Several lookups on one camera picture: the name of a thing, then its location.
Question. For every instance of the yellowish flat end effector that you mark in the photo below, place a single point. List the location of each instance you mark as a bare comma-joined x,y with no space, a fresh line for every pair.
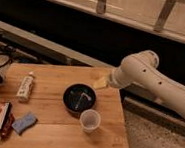
101,83

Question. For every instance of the black ceramic bowl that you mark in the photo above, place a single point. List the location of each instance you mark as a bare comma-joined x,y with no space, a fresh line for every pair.
78,98

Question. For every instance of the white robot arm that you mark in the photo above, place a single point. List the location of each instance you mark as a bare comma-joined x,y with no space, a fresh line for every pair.
142,69

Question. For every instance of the translucent plastic cup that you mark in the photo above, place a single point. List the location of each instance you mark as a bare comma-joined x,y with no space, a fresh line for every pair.
90,120

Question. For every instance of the wooden table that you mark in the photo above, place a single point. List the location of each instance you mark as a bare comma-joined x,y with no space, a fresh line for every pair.
55,127

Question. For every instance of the white tube bottle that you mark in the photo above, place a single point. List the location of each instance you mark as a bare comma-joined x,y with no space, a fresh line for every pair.
25,87

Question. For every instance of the blue sponge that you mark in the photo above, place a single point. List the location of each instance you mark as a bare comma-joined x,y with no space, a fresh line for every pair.
19,125

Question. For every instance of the red white box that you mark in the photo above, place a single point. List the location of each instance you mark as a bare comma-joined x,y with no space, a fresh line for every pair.
4,112

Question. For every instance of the dark red wrapped bar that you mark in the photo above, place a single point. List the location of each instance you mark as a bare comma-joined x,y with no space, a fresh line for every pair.
7,127

